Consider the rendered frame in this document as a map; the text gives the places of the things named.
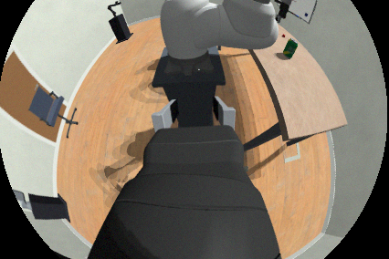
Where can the green soda can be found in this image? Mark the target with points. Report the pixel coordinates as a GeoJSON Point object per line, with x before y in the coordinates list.
{"type": "Point", "coordinates": [290, 48]}

